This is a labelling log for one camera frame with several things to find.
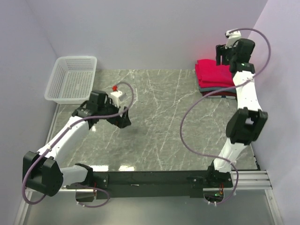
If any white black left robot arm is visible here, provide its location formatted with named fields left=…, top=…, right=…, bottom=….
left=22, top=90, right=131, bottom=196

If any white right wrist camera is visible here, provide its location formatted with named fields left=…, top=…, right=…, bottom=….
left=225, top=30, right=241, bottom=49

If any folded dark red t shirt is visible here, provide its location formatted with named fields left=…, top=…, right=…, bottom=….
left=208, top=91, right=237, bottom=98

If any pink-red t shirt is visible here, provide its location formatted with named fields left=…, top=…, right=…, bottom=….
left=195, top=59, right=234, bottom=88

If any folded blue white t shirt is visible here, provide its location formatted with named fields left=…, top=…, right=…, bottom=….
left=221, top=95, right=236, bottom=99

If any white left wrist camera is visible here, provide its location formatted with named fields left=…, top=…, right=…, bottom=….
left=109, top=85, right=127, bottom=108

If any white plastic basket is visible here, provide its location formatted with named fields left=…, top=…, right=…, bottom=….
left=44, top=56, right=97, bottom=105

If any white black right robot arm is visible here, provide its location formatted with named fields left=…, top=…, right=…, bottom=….
left=206, top=38, right=268, bottom=187

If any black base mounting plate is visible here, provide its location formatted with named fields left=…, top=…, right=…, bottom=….
left=81, top=170, right=233, bottom=198

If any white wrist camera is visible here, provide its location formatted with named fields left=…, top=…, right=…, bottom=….
left=225, top=30, right=241, bottom=49
left=109, top=85, right=127, bottom=108

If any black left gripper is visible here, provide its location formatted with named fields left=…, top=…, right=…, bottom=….
left=98, top=97, right=131, bottom=128

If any aluminium frame rail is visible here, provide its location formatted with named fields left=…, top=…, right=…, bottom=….
left=25, top=167, right=271, bottom=196

